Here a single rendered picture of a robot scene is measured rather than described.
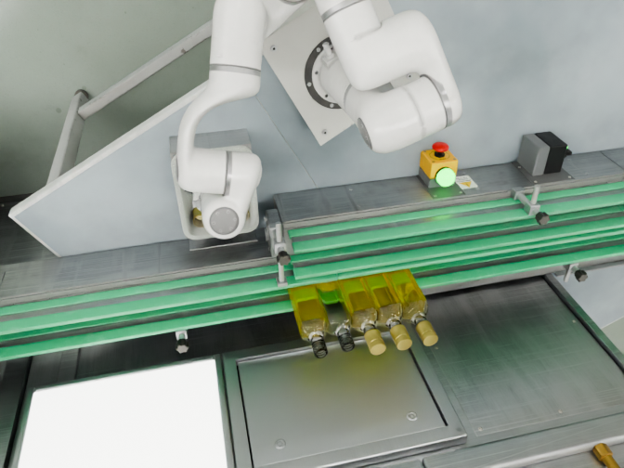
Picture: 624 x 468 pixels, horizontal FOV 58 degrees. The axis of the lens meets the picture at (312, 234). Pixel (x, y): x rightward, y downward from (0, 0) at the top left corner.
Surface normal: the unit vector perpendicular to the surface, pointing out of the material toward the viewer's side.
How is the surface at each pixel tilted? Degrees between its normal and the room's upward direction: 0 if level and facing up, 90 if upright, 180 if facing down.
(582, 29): 0
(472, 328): 89
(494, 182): 90
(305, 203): 90
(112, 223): 0
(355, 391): 91
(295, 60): 4
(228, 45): 35
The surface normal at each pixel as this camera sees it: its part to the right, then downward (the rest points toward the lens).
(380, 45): -0.01, 0.03
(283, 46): 0.29, 0.54
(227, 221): 0.22, 0.34
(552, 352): -0.02, -0.80
